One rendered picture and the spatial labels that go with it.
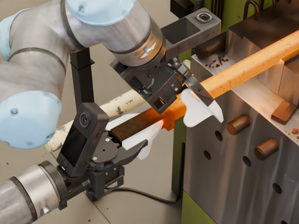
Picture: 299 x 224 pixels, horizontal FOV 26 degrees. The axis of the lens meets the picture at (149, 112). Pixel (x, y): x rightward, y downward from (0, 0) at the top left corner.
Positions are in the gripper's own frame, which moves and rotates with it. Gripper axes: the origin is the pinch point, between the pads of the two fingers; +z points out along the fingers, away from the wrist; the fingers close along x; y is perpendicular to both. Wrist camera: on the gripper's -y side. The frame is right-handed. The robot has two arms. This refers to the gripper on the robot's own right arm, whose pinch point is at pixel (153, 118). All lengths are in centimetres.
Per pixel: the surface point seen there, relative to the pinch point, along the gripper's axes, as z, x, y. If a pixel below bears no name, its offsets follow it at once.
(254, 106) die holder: 22.3, 2.2, 8.8
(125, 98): 20, -37, 36
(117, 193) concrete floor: 28, -54, 100
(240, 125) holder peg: 19.3, 2.0, 12.4
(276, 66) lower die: 27.7, 1.3, 2.5
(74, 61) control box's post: 18, -58, 38
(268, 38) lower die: 30.8, -4.4, 1.2
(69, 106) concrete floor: 37, -99, 100
